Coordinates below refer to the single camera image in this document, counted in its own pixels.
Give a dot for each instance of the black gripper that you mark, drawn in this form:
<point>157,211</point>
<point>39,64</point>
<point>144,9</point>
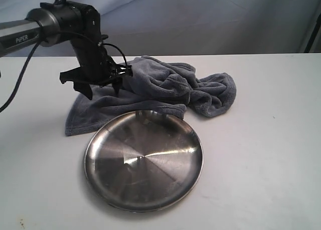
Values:
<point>96,67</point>

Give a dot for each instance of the grey-blue fleece towel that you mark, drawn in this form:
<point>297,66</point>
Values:
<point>166,88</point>

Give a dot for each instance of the black silver Piper robot arm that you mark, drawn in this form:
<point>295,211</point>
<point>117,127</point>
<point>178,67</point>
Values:
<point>77,23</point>

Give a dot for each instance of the blue-grey backdrop curtain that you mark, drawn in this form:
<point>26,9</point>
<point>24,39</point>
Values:
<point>206,27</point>

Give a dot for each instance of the round stainless steel plate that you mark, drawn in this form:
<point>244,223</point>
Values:
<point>143,161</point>

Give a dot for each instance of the dark stand pole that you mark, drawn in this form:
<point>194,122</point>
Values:
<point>313,35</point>

